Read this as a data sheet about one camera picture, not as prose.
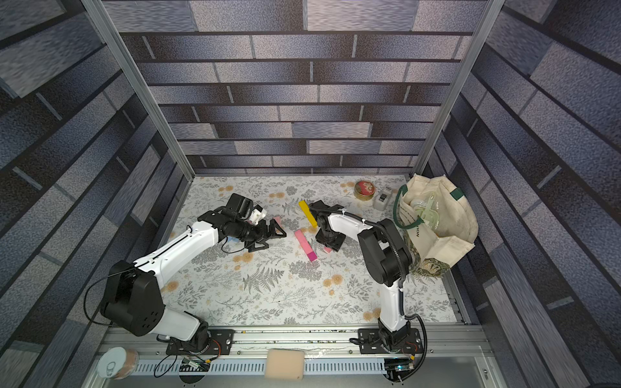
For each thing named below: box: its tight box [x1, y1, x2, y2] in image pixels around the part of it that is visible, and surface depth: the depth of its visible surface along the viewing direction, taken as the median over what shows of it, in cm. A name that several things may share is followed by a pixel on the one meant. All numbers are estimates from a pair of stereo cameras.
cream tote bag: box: [392, 173, 479, 268], surface depth 89 cm
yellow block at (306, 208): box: [298, 199, 316, 221], surface depth 109 cm
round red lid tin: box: [353, 180, 376, 202], surface depth 112 cm
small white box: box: [372, 187, 393, 211], surface depth 109 cm
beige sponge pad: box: [265, 349, 305, 380], surface depth 72 cm
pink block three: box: [296, 236, 314, 255], surface depth 97 cm
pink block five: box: [294, 229, 312, 249], surface depth 99 cm
